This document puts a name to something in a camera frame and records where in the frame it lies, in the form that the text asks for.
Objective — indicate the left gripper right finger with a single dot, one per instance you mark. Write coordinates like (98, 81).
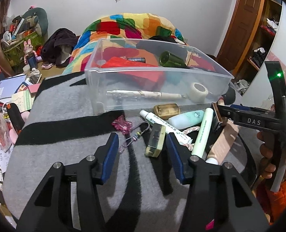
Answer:
(217, 194)

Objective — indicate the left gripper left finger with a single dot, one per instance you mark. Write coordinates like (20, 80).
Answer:
(49, 208)

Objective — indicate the yellow clear small box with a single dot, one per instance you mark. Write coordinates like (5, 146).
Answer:
(156, 141)

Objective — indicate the white bandage roll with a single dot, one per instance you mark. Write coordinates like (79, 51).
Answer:
(197, 93)

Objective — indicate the green glass jar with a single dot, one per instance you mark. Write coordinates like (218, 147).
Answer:
(170, 60)

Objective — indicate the red pouch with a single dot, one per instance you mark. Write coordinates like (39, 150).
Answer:
(146, 80)

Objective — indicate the blue card box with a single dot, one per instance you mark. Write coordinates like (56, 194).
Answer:
(217, 121)

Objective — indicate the right hand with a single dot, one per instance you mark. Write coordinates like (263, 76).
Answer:
(266, 150)

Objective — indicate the large pink cosmetic tube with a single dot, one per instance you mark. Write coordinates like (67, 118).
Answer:
(223, 144)

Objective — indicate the mint green tube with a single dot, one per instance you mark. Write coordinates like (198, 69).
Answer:
(203, 134)

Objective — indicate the grey black blanket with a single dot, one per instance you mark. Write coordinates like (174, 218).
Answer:
(142, 193)

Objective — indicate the wooden shelf unit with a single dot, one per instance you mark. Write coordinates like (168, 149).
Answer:
(260, 41)

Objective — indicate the light teal bottle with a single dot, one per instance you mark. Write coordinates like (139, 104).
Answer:
(186, 120)

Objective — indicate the gold tin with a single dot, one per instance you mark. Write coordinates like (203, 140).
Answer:
(166, 111)

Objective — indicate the brown wooden door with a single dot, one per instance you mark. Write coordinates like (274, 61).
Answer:
(240, 34)

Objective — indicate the white notebook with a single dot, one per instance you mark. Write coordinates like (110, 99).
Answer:
(9, 86)

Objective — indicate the black clothing on bed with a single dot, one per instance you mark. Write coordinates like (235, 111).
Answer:
(169, 39)

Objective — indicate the dark blue cylinder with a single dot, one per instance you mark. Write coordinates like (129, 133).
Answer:
(143, 60)

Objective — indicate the clear plastic storage box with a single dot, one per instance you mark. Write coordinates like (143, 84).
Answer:
(202, 69)

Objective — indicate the pink rabbit toy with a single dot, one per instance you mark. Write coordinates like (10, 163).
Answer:
(30, 56)

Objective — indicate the dark purple clothing pile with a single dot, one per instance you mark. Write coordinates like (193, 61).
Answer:
(58, 48)

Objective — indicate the green storage basket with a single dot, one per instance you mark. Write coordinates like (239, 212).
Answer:
(15, 54)

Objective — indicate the colourful patchwork duvet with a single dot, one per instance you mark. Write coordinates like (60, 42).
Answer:
(124, 25)

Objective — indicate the grey neck pillow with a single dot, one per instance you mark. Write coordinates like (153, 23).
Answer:
(37, 18)

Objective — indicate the pink butterfly keychain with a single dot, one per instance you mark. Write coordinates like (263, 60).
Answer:
(122, 125)

